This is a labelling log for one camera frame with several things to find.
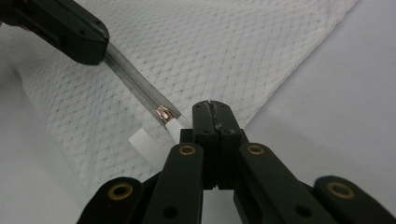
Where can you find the white zippered fabric cover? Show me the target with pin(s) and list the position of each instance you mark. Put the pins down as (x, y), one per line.
(218, 46)

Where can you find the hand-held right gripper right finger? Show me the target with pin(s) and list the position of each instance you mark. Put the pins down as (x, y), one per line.
(230, 124)

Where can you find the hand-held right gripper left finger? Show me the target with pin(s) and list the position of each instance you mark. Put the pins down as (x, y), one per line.
(204, 124)

